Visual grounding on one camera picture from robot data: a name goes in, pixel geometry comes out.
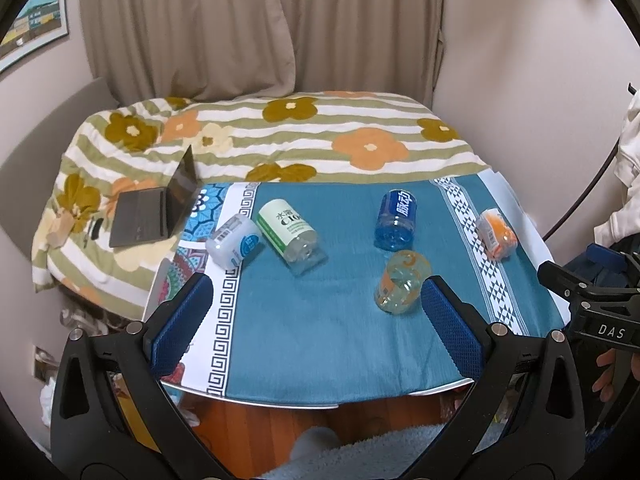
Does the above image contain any clear cup with orange print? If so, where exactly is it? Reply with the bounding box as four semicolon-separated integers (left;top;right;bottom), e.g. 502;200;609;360
374;250;432;315

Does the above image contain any clear cup with green label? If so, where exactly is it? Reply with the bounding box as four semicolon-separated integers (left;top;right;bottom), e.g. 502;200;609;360
256;199;328;277

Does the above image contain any clear plastic bag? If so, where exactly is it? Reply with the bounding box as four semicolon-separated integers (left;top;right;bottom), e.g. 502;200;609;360
59;304;147;337

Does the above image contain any white and orange cup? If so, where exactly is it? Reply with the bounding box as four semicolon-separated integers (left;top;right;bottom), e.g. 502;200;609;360
474;207;519;261

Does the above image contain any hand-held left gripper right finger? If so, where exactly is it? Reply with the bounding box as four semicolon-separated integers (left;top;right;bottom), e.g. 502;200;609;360
400;274;587;480

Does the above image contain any grey open laptop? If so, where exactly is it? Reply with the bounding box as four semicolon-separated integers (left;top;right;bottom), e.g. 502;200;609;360
108;145;201;249

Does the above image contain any person's right hand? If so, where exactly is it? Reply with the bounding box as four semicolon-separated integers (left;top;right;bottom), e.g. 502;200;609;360
593;348;620;402

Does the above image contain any black cable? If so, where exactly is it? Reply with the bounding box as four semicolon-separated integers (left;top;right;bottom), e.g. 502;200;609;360
544;85;640;242

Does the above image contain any light blue fluffy cloth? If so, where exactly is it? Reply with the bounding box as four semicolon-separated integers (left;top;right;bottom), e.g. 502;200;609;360
257;422;506;480

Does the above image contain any colourful mandala cloth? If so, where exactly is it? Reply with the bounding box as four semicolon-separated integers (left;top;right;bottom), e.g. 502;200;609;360
160;182;233;386

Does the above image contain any blue plastic cup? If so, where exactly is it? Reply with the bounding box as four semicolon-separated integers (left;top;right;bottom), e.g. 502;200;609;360
374;189;418;251

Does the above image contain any grey bed headboard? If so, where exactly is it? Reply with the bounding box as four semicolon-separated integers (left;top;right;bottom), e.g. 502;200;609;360
0;77;121;271

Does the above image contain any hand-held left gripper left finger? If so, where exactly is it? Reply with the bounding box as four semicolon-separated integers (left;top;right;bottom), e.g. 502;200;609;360
50;271;236;480

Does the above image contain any grey sock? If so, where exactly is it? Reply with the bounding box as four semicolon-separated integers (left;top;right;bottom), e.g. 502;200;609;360
290;426;342;462

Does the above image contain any beige curtain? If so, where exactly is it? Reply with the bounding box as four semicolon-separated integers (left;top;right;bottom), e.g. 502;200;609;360
79;0;446;106

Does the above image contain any teal patterned tablecloth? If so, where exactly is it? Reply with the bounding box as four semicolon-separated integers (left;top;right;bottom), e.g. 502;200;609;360
172;177;573;408

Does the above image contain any white cup with blue label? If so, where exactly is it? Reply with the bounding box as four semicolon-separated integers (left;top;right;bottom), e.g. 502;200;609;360
205;213;264;269

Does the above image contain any framed wall poster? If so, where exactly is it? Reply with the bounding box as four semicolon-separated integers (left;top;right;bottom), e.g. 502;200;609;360
0;0;69;75

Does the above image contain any person's white clothing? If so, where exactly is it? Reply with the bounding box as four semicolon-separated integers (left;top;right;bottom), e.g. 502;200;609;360
594;92;640;248

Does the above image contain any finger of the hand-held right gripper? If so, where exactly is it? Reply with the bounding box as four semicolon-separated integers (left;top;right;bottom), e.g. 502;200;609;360
537;260;601;302

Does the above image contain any floral striped blanket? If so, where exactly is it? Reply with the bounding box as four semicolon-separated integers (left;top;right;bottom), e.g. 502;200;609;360
31;91;488;321

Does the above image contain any dark blue cloth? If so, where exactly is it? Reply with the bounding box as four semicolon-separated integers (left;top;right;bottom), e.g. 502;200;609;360
586;243;640;289

